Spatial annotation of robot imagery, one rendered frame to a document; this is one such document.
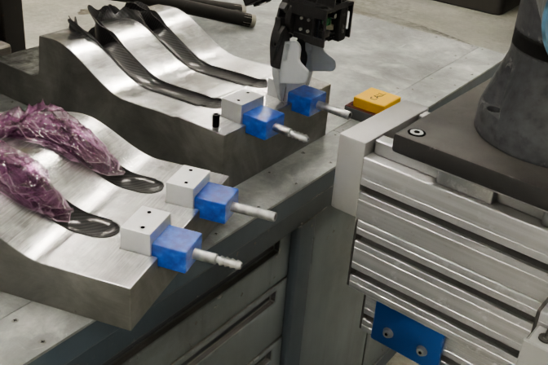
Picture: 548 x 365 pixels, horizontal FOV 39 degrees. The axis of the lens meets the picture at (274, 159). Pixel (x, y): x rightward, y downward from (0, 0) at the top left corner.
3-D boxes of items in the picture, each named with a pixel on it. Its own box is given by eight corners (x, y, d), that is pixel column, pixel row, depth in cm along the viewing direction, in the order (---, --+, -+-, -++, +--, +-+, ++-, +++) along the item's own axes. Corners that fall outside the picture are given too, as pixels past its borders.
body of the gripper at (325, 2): (320, 53, 104) (330, -36, 99) (270, 37, 109) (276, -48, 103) (350, 41, 110) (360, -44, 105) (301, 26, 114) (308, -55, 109)
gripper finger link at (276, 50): (273, 69, 107) (286, 6, 105) (264, 66, 108) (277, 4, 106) (291, 68, 111) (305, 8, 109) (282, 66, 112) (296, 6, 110)
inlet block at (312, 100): (356, 127, 113) (361, 93, 110) (338, 138, 109) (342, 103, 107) (285, 101, 119) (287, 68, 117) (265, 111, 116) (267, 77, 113)
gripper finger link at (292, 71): (296, 111, 108) (311, 46, 105) (262, 98, 111) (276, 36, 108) (308, 109, 110) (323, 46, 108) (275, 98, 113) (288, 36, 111)
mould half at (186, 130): (325, 134, 124) (334, 56, 118) (221, 194, 105) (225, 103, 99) (110, 55, 150) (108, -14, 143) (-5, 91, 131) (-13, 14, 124)
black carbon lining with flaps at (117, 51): (276, 94, 120) (280, 37, 115) (208, 126, 108) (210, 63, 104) (120, 40, 137) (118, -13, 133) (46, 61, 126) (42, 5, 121)
